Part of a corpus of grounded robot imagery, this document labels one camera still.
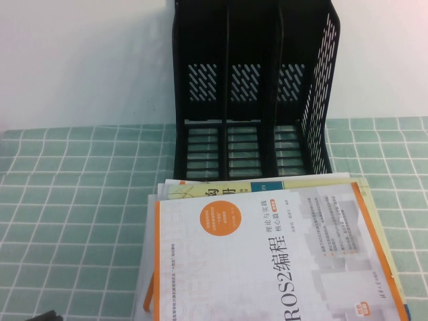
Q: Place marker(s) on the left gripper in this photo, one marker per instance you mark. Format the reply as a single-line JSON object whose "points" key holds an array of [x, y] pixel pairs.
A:
{"points": [[47, 317]]}

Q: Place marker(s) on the white orange-edged ROS2 book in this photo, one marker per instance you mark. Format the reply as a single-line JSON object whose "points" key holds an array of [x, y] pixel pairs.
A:
{"points": [[267, 267]]}

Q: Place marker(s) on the plain white book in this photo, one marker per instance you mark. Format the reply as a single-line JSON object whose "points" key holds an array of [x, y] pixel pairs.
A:
{"points": [[143, 240]]}

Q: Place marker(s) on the black perforated book holder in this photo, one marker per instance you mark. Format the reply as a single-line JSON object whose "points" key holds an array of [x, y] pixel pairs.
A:
{"points": [[250, 33]]}

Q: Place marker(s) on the green checked tablecloth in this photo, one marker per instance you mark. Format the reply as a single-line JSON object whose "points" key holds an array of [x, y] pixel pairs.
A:
{"points": [[67, 200]]}

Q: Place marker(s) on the yellow mechanisms sourcebook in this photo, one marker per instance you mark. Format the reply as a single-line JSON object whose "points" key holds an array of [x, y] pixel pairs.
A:
{"points": [[214, 192]]}

